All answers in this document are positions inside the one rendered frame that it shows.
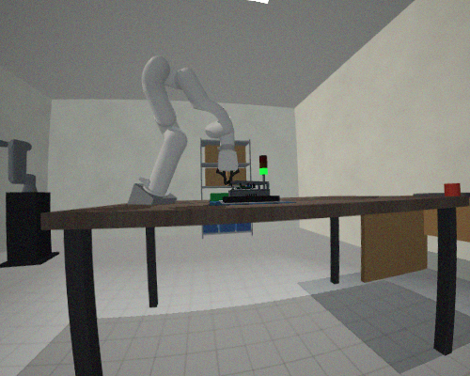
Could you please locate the green bin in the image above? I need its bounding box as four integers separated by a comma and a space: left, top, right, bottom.
210, 193, 228, 201

